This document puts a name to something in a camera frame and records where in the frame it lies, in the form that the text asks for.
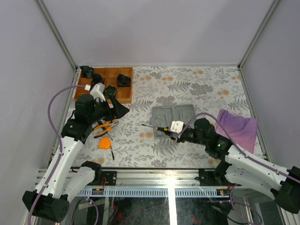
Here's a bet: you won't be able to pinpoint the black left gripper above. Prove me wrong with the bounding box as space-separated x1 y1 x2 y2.
89 95 131 125

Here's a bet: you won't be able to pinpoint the small black yellow screwdriver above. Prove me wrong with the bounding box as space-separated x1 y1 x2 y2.
142 124 169 132

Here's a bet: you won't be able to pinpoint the grey plastic tool case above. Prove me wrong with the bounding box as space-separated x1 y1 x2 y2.
150 104 195 127

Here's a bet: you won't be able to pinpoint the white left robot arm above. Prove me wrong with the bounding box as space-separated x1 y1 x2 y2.
22 94 129 223

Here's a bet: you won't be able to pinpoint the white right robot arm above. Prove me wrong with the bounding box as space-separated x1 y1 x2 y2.
169 118 300 214

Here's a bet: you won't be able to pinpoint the orange black pliers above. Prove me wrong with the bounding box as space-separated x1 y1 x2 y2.
93 120 119 139

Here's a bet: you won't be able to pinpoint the black blue tape roll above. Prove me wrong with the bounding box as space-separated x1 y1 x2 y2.
103 85 117 99

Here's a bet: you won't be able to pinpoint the black tape roll right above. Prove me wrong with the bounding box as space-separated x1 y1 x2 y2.
117 74 131 87

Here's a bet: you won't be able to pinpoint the orange tape measure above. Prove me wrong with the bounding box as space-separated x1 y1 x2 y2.
98 138 111 150

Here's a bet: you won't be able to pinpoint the purple princess print bag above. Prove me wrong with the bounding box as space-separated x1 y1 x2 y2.
217 109 258 153

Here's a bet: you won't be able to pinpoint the black tape roll top-left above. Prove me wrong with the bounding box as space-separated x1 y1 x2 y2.
80 66 94 79

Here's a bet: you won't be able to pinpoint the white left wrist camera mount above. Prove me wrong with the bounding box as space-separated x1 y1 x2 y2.
90 83 106 102

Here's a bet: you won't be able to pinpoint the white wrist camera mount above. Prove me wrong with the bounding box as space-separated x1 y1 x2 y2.
168 120 184 134
90 83 106 102

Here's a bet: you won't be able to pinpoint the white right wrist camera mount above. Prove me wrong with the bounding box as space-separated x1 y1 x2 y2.
168 120 184 134

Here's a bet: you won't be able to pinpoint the aluminium front rail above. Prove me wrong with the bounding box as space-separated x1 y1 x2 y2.
35 167 235 188

